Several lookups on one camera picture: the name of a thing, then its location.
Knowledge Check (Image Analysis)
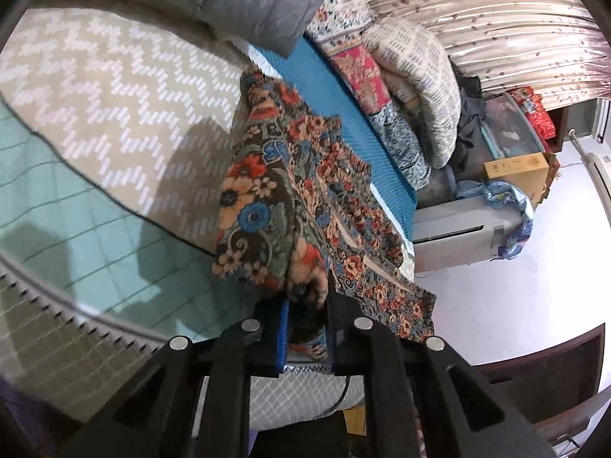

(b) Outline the floral patterned garment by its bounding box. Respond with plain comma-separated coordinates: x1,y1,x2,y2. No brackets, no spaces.
212,69,435,360

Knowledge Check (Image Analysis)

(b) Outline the dark wooden furniture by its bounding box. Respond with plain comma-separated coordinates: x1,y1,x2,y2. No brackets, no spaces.
477,325,610,445

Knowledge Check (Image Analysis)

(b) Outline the teal quilted mattress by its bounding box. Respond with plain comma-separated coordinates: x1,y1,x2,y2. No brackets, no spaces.
0,94,369,432

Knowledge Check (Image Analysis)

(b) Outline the grey storage unit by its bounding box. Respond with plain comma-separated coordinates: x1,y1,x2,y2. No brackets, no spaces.
411,197,517,273

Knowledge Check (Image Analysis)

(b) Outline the blue floral cloth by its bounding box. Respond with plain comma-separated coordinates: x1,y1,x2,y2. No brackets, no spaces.
456,180,534,261

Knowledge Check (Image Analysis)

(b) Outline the cardboard box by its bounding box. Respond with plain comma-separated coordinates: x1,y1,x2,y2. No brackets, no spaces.
483,152,549,208

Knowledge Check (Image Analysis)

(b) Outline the grey speckled blanket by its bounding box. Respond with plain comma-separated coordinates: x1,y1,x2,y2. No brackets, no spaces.
369,100,431,190

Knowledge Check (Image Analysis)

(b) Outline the beige chevron bed cover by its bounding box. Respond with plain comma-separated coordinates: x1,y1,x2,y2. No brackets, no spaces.
1,0,250,251

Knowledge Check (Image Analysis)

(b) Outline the red patterned bag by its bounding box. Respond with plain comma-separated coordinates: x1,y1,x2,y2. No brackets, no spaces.
509,86,556,141

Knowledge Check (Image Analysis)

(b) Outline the cream printed folded comforter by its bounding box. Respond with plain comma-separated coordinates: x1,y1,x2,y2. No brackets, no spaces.
362,17,462,169

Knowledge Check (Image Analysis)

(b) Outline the blue striped bed sheet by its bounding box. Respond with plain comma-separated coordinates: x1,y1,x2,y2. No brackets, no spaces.
246,38,416,241

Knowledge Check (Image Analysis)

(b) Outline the cream floral patchwork quilt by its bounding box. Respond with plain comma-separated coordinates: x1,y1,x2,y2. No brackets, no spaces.
305,0,390,115

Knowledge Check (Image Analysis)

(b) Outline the striped floral curtain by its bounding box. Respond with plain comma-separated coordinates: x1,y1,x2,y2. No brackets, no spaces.
367,0,610,110

